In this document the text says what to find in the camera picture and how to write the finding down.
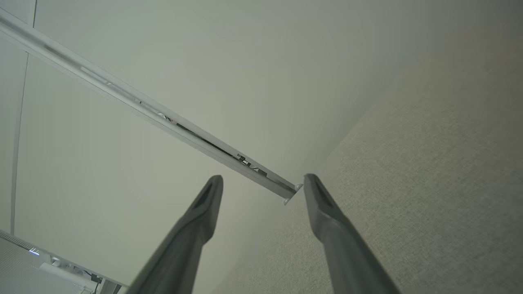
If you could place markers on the grey metal partition post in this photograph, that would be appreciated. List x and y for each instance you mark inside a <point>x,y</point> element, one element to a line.
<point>122,96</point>

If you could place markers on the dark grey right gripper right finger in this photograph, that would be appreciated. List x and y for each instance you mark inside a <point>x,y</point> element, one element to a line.
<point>347,257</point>

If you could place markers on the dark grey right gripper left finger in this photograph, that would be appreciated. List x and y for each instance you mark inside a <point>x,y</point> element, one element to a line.
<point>184,249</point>

